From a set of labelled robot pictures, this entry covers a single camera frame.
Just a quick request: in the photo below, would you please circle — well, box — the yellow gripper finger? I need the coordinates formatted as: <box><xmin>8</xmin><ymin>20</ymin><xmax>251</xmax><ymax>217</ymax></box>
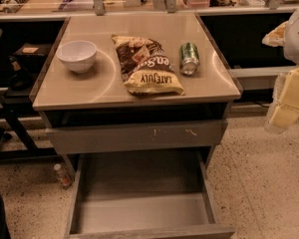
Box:
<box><xmin>268</xmin><ymin>67</ymin><xmax>299</xmax><ymax>129</ymax></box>

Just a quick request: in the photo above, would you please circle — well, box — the brown yellow chip bag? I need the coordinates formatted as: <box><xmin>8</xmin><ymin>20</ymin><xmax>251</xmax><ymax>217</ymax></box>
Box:
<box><xmin>112</xmin><ymin>35</ymin><xmax>184</xmax><ymax>96</ymax></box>

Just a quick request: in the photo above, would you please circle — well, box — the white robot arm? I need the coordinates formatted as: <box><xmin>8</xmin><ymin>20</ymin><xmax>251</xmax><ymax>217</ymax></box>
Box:
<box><xmin>262</xmin><ymin>7</ymin><xmax>299</xmax><ymax>133</ymax></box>

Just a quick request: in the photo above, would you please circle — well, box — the grey drawer cabinet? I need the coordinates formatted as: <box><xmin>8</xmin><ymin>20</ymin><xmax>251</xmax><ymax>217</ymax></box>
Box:
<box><xmin>31</xmin><ymin>13</ymin><xmax>241</xmax><ymax>239</ymax></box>

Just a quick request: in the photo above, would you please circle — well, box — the open middle drawer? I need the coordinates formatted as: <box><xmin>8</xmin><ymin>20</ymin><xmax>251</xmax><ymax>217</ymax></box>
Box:
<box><xmin>63</xmin><ymin>149</ymin><xmax>234</xmax><ymax>239</ymax></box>

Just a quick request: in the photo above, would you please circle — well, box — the closed top drawer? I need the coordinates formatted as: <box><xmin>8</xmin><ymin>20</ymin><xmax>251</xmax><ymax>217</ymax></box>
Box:
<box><xmin>46</xmin><ymin>119</ymin><xmax>227</xmax><ymax>155</ymax></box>

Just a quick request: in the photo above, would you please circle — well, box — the green soda can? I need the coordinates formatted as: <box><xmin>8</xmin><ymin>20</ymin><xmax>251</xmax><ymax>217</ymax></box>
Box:
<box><xmin>179</xmin><ymin>42</ymin><xmax>199</xmax><ymax>76</ymax></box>

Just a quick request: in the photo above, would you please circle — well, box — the white ceramic bowl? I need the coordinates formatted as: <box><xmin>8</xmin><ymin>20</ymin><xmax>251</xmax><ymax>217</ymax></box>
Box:
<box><xmin>56</xmin><ymin>40</ymin><xmax>97</xmax><ymax>73</ymax></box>

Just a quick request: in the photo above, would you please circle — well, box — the small plastic bottle on floor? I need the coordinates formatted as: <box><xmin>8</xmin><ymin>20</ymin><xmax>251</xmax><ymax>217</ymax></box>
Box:
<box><xmin>54</xmin><ymin>163</ymin><xmax>72</xmax><ymax>188</ymax></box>

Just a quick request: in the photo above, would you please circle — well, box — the dark box on shelf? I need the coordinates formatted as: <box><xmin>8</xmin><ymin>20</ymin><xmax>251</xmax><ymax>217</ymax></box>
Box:
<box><xmin>13</xmin><ymin>43</ymin><xmax>52</xmax><ymax>73</ymax></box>

